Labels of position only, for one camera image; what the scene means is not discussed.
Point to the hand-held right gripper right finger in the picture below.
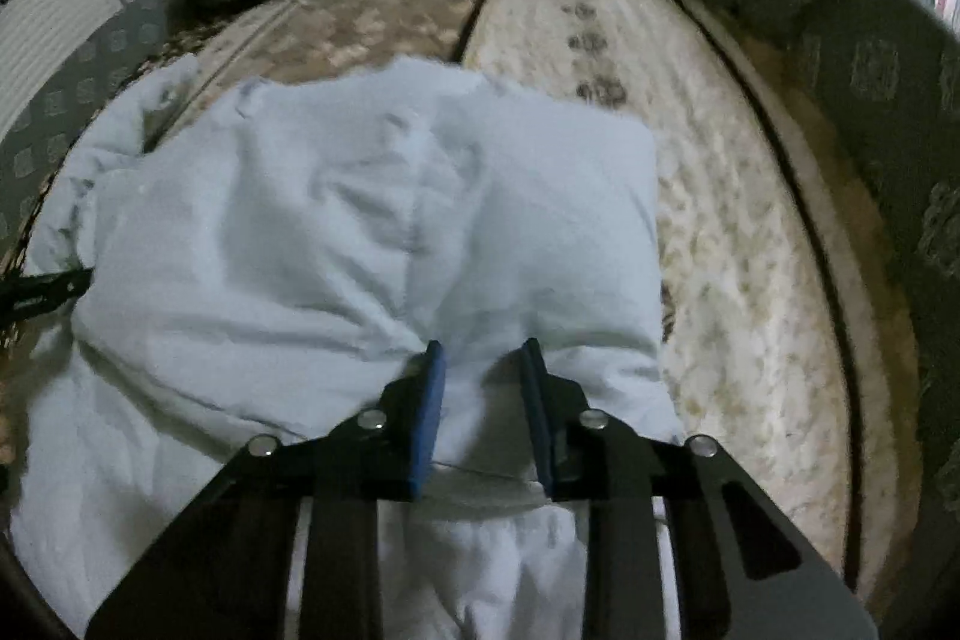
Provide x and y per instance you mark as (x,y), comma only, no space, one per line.
(536,415)

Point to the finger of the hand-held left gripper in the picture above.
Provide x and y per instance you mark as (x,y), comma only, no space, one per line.
(45,295)

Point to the floral patterned blanket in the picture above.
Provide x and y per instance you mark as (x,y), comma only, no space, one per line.
(750,310)

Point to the white ribbed panel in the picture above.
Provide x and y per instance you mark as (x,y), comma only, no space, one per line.
(52,10)

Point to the grey medallion patterned sheet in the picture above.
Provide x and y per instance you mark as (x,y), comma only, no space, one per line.
(885,85)

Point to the light blue garment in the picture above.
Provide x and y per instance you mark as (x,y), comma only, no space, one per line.
(300,235)

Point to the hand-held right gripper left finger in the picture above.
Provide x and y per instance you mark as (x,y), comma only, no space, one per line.
(429,415)

